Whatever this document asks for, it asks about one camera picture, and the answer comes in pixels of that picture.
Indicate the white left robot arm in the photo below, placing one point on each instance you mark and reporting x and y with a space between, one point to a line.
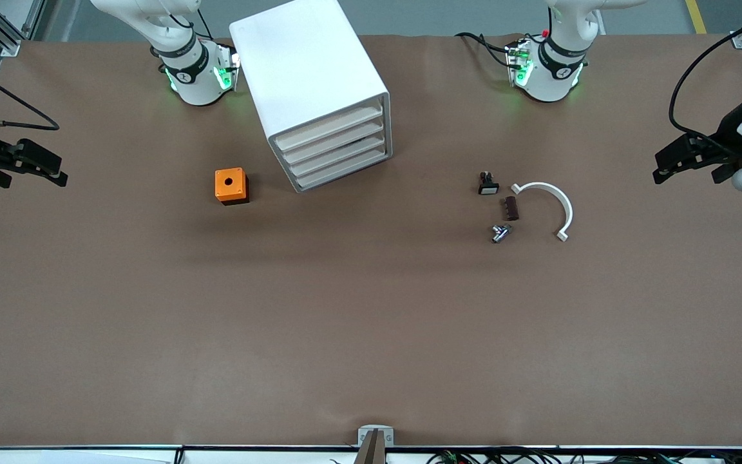
558 71

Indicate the small brown terminal block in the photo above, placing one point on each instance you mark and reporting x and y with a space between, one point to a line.
511 209

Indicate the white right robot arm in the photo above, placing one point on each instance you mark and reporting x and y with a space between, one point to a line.
190 71

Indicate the grey metal bracket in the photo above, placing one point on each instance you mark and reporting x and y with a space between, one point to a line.
388 435

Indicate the silver metal key switch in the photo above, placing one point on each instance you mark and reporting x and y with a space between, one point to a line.
500 234

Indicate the orange box with hole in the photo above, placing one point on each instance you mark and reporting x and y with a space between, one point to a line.
221 190

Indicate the white plastic drawer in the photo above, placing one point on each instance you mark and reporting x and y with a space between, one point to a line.
332 141
335 156
340 171
329 127

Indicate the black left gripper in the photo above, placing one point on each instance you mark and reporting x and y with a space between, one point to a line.
727 131

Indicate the black switch with white face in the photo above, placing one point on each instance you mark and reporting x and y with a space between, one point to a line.
488 188

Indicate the grey metal post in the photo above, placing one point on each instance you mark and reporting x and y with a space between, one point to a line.
371 451

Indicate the white drawer cabinet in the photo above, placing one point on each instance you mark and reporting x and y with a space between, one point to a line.
306 58

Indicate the white curved bracket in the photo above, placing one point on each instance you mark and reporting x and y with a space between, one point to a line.
569 211

